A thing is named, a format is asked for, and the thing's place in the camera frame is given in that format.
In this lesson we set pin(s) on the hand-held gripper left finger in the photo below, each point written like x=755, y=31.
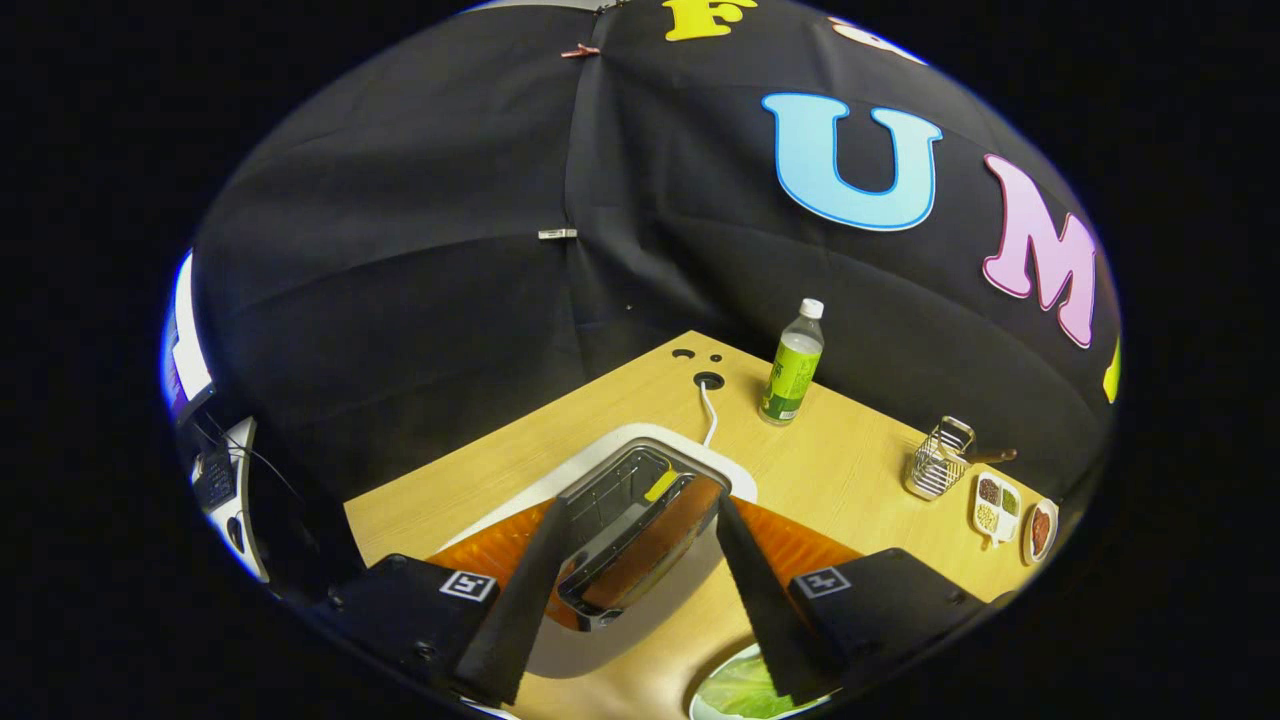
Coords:
x=515, y=610

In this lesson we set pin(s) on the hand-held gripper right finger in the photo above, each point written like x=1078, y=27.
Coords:
x=770, y=610

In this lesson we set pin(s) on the green lettuce leaf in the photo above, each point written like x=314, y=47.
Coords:
x=740, y=690

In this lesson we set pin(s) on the pale green round plate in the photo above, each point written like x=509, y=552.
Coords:
x=705, y=672

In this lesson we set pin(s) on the white toaster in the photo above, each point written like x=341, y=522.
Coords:
x=640, y=440

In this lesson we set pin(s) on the pile of yellow beans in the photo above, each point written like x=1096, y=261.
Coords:
x=986, y=516

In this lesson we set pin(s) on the green label plastic bottle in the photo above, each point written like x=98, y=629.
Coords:
x=792, y=375

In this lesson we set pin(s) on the pile of dark red beans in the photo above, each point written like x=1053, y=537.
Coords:
x=989, y=490

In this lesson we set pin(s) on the white divided dish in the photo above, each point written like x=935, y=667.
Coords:
x=998, y=508

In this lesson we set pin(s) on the pile of green beans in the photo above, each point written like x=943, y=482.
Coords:
x=1010, y=500

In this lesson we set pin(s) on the white oval plate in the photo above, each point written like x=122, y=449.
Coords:
x=1040, y=530

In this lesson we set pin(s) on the red meat slice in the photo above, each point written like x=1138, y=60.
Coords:
x=1040, y=530

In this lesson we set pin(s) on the black backdrop cloth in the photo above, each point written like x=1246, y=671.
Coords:
x=400, y=250

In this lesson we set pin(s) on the silver clip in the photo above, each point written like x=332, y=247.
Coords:
x=557, y=234

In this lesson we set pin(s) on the pink clip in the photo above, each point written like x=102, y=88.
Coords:
x=580, y=50

